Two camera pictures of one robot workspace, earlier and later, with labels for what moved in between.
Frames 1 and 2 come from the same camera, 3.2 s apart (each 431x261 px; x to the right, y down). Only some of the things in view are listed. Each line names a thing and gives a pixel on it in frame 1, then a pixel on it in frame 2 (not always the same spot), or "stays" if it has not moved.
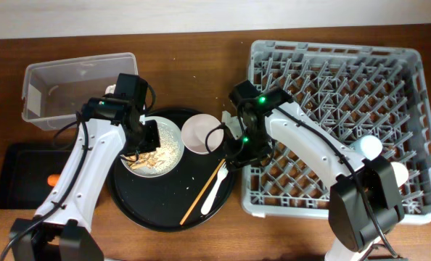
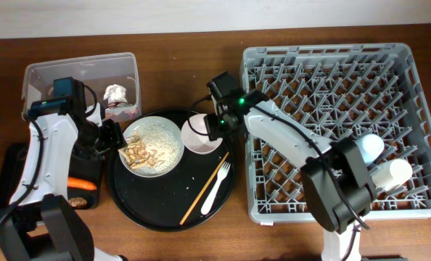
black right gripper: [239, 158] -> [212, 130]
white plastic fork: [221, 174] stays
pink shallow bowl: [195, 130] stays
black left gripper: [154, 142] -> [116, 139]
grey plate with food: [165, 158] stays
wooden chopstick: [188, 213] stays
